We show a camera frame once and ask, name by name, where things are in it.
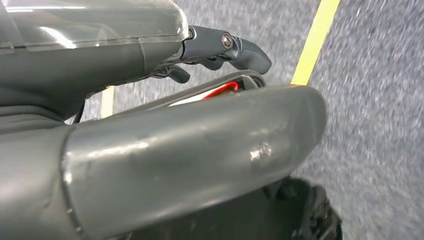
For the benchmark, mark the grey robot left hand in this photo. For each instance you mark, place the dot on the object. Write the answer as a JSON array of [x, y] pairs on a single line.
[[182, 149]]

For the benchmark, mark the black robot foot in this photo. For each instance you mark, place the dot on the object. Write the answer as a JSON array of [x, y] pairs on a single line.
[[298, 215]]

